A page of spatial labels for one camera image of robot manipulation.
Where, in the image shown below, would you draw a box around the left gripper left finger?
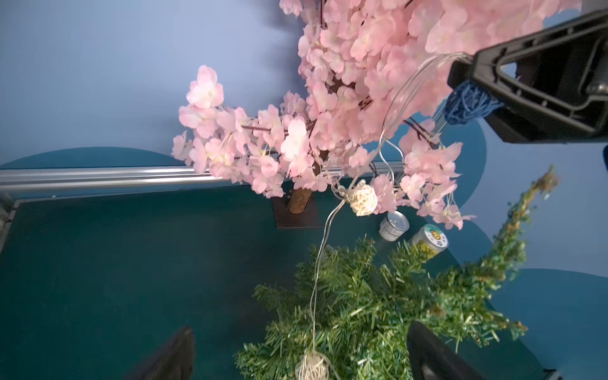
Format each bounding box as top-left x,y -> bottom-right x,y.
124,326 -> 195,380

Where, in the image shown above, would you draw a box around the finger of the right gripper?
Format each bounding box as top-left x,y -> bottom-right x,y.
447,9 -> 607,143

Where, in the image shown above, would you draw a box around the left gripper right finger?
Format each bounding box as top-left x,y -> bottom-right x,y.
407,321 -> 483,380

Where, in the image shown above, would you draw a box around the small green christmas tree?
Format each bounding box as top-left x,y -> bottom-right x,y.
235,170 -> 558,379

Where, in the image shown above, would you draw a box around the string lights with rattan balls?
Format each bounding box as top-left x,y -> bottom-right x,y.
294,52 -> 473,380

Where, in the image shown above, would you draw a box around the pink cherry blossom tree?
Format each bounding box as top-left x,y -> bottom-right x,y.
170,0 -> 583,231

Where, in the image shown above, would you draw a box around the yellow labelled can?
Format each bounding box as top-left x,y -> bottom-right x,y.
409,224 -> 449,260

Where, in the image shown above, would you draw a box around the silver tin can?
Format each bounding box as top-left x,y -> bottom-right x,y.
378,211 -> 410,242

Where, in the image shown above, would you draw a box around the back horizontal frame bar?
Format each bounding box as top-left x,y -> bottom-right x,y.
0,161 -> 409,193

